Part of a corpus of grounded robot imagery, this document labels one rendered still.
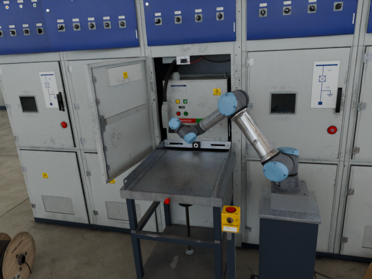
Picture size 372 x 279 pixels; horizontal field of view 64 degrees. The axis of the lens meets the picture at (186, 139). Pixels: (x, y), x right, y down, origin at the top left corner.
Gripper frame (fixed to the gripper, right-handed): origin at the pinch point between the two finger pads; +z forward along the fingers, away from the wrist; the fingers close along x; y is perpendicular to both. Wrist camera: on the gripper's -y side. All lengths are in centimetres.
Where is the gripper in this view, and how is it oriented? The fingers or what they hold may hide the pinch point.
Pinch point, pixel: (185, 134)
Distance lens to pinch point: 217.7
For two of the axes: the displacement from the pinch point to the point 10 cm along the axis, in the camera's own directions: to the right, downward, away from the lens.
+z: 2.6, 1.9, 9.5
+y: 9.6, 0.5, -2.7
